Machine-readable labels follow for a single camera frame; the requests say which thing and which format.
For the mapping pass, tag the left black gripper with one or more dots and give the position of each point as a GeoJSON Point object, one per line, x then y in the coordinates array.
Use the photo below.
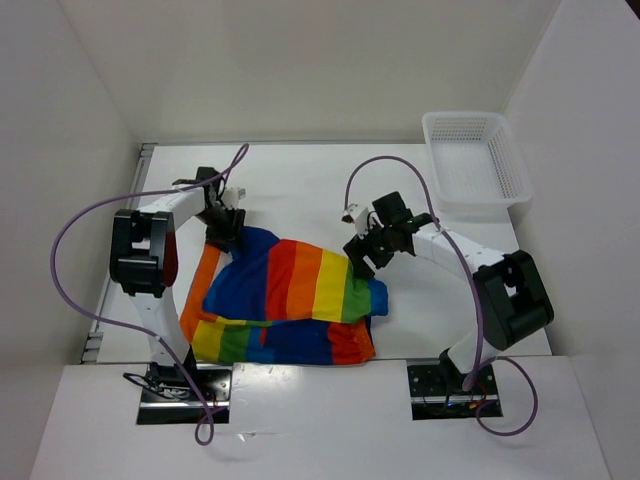
{"type": "Point", "coordinates": [232, 234]}

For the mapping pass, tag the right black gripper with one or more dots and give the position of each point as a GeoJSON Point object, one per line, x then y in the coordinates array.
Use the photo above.
{"type": "Point", "coordinates": [357, 247]}

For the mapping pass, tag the rainbow striped shorts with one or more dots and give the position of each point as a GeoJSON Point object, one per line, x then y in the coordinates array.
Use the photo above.
{"type": "Point", "coordinates": [280, 301]}

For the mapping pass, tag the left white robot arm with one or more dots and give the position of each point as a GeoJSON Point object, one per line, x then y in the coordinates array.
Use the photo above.
{"type": "Point", "coordinates": [144, 262]}

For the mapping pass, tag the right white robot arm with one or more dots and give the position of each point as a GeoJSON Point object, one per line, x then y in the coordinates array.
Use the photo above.
{"type": "Point", "coordinates": [509, 297]}

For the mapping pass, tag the white plastic basket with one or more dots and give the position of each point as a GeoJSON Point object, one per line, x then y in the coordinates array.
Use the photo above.
{"type": "Point", "coordinates": [476, 163]}

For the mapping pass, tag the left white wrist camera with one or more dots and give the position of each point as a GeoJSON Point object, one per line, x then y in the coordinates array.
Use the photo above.
{"type": "Point", "coordinates": [232, 196]}

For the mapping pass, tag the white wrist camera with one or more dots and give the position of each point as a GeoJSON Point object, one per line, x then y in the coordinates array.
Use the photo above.
{"type": "Point", "coordinates": [358, 216]}
{"type": "Point", "coordinates": [232, 196]}

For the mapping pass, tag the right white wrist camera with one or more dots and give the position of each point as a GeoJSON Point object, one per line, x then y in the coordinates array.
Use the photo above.
{"type": "Point", "coordinates": [358, 216]}

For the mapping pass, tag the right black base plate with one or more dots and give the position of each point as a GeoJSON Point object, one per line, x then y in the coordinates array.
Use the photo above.
{"type": "Point", "coordinates": [432, 399]}

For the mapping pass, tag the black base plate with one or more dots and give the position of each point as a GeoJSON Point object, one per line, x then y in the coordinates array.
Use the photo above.
{"type": "Point", "coordinates": [432, 399]}
{"type": "Point", "coordinates": [168, 399]}

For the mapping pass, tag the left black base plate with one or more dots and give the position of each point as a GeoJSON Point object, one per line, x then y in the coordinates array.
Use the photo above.
{"type": "Point", "coordinates": [168, 399]}

